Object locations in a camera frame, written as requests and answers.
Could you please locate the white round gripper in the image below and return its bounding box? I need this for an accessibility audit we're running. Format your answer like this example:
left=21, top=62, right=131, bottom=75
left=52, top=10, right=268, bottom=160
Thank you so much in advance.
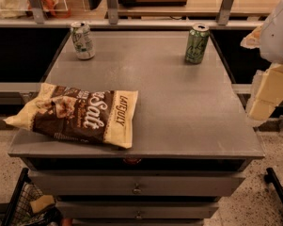
left=240, top=0, right=283, bottom=121

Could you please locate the green soda can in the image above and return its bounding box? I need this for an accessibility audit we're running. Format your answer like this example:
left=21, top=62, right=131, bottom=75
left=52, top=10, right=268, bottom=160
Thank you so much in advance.
left=185, top=24, right=210, bottom=64

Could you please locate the white soda can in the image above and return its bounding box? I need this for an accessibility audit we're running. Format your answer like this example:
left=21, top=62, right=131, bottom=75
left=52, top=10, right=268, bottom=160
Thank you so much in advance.
left=71, top=22, right=95, bottom=60

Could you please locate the brown chip bag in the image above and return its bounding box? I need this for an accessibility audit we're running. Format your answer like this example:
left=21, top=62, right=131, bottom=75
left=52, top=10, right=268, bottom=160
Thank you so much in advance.
left=5, top=83, right=138, bottom=149

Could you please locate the grey drawer cabinet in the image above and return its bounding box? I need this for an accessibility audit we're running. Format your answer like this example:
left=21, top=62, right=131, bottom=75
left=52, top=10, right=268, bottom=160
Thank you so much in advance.
left=9, top=31, right=264, bottom=226

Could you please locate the black metal frame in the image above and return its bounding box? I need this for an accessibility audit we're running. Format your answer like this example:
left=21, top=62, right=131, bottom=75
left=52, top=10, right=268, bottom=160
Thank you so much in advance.
left=264, top=168, right=283, bottom=205

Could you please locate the black wire basket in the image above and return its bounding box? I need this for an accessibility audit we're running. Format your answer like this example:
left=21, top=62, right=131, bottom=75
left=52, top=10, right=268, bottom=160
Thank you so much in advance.
left=1, top=168, right=61, bottom=226

